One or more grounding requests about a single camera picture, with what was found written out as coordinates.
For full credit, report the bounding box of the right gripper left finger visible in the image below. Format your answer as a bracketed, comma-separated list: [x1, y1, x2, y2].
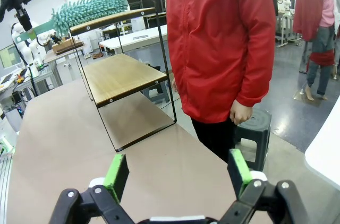
[49, 153, 136, 224]

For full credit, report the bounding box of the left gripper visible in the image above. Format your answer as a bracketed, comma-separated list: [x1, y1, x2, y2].
[16, 6, 33, 31]

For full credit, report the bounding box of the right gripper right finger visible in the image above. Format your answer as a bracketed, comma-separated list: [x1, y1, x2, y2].
[219, 149, 310, 224]

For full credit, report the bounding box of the teal microfiber duster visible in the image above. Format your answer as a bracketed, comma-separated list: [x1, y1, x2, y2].
[13, 0, 128, 45]

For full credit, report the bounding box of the person's left forearm red sleeve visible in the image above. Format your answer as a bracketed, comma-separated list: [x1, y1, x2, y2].
[233, 30, 276, 108]

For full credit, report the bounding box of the wood and black metal shelf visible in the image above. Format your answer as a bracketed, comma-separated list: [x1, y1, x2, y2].
[68, 0, 178, 153]

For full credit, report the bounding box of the person's left hand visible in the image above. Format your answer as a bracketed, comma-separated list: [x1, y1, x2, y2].
[229, 100, 253, 125]

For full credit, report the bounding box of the white humanoid robot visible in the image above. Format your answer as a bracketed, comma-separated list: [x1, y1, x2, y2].
[10, 22, 46, 76]

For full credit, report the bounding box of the computer monitor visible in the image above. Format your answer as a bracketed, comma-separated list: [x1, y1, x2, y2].
[0, 46, 23, 70]

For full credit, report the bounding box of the dark plastic stool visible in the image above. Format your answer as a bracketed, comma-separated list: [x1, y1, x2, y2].
[233, 109, 272, 172]

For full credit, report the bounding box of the wooden block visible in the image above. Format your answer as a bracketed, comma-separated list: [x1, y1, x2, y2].
[52, 38, 86, 55]

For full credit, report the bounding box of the small light table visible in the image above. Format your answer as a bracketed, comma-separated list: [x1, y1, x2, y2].
[44, 43, 88, 84]

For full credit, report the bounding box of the grey plastic stool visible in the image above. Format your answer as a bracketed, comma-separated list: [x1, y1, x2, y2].
[142, 82, 171, 105]

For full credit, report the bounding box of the white table with rounded corner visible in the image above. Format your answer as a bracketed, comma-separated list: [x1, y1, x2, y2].
[304, 101, 340, 192]

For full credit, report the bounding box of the long white background table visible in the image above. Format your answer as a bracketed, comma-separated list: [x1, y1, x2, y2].
[99, 26, 168, 55]

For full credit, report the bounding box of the person in red jacket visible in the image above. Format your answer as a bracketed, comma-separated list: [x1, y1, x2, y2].
[166, 0, 277, 163]

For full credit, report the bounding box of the mannequin with red pink clothes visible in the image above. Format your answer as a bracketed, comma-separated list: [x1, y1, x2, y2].
[293, 0, 338, 102]

